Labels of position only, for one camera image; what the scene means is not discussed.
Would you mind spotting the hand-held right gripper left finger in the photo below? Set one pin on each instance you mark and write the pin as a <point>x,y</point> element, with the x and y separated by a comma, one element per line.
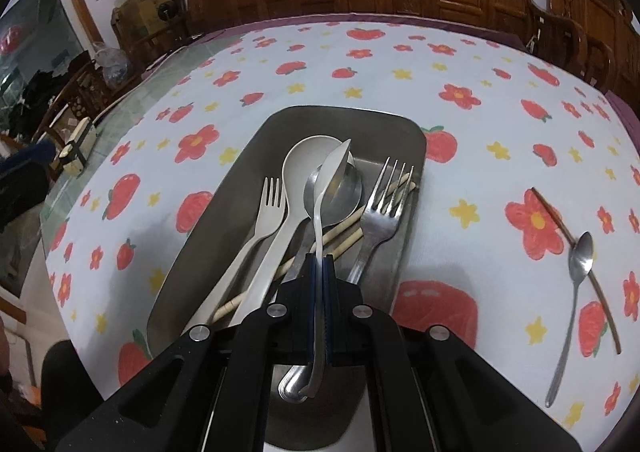
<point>314,284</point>

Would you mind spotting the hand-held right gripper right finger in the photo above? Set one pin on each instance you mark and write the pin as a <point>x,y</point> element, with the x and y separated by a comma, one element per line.
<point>328,284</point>

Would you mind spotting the light wooden chopstick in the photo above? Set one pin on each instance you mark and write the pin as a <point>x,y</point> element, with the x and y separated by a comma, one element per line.
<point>350,240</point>
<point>332,234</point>

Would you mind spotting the white plastic fork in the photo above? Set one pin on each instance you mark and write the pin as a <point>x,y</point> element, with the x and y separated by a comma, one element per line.
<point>270,217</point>

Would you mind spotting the metal fork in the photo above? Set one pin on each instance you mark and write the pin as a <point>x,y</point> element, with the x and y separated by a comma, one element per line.
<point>380,222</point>

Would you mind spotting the large metal spoon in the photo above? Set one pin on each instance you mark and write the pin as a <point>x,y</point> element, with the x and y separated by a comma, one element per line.
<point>345,202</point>

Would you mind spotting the large white ladle spoon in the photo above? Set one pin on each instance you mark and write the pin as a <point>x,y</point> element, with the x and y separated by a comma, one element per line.
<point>305,157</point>

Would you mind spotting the stainless steel tray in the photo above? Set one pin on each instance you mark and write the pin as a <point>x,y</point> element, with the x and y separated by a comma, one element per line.
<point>300,124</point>

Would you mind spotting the small metal spoon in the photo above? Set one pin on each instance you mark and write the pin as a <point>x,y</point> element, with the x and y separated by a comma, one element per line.
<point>582,252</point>

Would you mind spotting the dark brown chopstick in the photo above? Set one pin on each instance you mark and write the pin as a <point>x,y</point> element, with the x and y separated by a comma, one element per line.
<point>607,312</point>

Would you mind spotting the strawberry flower printed tablecloth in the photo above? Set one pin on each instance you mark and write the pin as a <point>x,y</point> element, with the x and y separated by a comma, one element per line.
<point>475,142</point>

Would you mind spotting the small cream box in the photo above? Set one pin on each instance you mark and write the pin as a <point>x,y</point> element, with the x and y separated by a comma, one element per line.
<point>77,152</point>

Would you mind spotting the clear plastic bag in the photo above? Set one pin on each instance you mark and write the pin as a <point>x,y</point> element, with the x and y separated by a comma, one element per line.
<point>112,67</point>

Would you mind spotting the dark blue cloth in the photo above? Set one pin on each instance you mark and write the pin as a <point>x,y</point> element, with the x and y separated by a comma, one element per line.
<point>25,177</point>

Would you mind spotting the large cardboard box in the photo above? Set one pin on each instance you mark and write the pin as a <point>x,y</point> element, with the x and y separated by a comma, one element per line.
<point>142,7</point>

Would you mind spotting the carved wooden armchair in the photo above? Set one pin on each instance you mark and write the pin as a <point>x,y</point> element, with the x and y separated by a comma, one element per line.
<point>585,12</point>

